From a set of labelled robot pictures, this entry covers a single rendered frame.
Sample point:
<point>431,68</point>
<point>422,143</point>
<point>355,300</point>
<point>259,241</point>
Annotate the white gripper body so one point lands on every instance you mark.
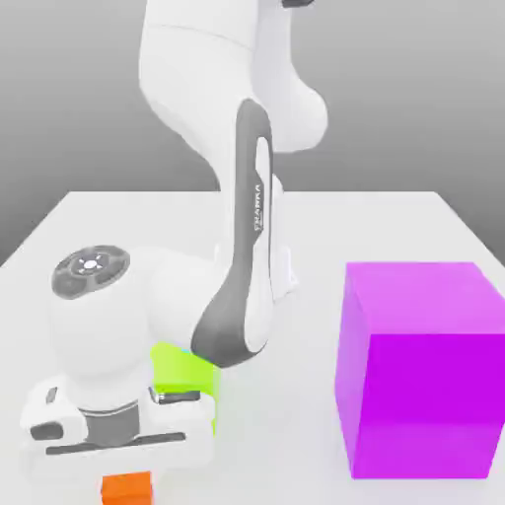
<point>118,457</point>

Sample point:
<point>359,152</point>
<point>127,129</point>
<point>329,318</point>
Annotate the small orange cube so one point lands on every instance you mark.
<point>126,489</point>

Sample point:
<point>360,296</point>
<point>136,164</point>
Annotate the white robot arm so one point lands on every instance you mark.
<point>185,118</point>

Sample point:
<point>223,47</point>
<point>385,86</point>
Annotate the large lime green box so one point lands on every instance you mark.
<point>177,369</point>

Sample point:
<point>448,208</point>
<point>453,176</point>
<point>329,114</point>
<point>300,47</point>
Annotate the large purple box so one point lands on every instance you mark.
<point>422,394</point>

